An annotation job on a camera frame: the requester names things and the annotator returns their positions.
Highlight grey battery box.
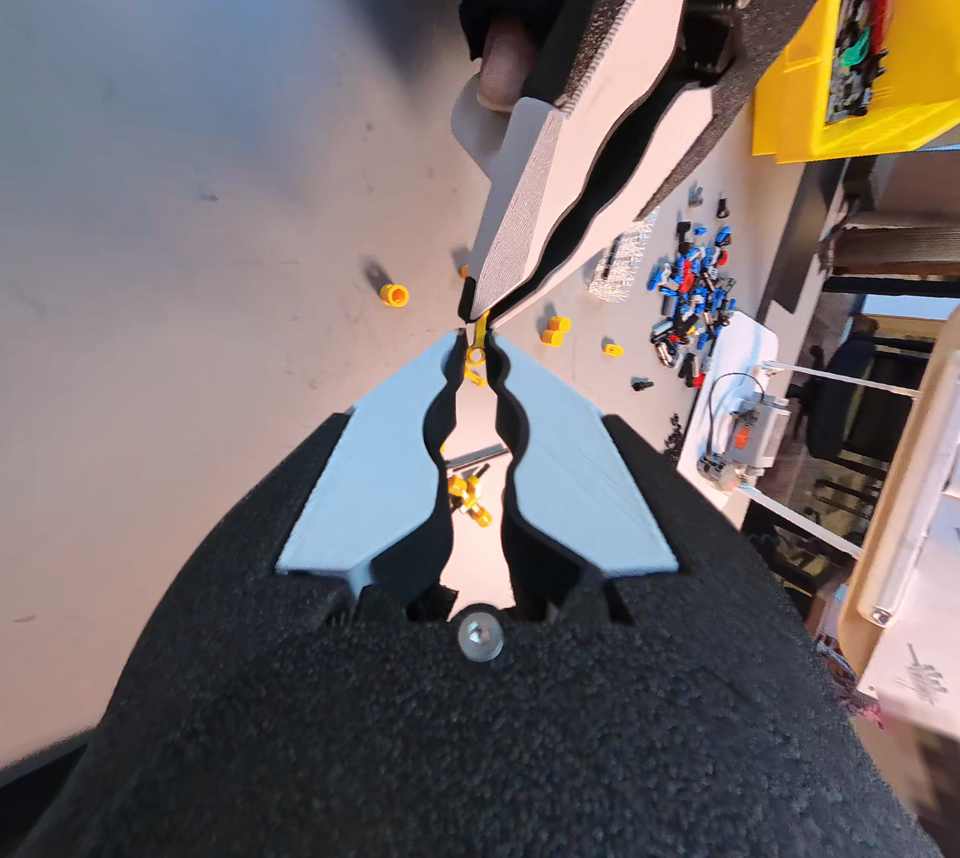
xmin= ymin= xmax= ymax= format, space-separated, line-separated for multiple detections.
xmin=696 ymin=395 xmax=794 ymax=492

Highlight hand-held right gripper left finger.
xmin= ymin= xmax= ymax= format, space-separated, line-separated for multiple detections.
xmin=274 ymin=329 xmax=470 ymax=621

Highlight black desk mat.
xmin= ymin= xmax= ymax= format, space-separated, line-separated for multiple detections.
xmin=757 ymin=157 xmax=852 ymax=315

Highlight person's left hand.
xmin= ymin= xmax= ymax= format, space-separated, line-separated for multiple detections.
xmin=466 ymin=0 xmax=538 ymax=114

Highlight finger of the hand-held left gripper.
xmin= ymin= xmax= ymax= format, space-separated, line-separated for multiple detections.
xmin=457 ymin=0 xmax=693 ymax=324
xmin=486 ymin=86 xmax=720 ymax=330

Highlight heap of red black parts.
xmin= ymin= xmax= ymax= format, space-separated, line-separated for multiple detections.
xmin=821 ymin=0 xmax=920 ymax=124

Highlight yellow piston crank assembly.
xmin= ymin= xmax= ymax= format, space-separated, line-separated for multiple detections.
xmin=463 ymin=464 xmax=495 ymax=528
xmin=441 ymin=446 xmax=511 ymax=499

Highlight yellow storage bin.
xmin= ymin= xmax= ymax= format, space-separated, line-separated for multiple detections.
xmin=750 ymin=0 xmax=960 ymax=165

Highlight white board with motor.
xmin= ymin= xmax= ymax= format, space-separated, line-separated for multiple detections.
xmin=675 ymin=311 xmax=781 ymax=492

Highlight pile of small building parts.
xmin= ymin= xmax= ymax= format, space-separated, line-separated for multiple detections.
xmin=646 ymin=187 xmax=740 ymax=390

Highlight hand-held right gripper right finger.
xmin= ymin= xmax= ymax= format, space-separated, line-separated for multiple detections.
xmin=483 ymin=333 xmax=681 ymax=623

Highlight clear plastic building piece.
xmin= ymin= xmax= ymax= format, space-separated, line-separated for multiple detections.
xmin=587 ymin=209 xmax=661 ymax=304

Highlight grey desk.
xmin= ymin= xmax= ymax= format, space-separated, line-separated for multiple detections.
xmin=0 ymin=0 xmax=852 ymax=769

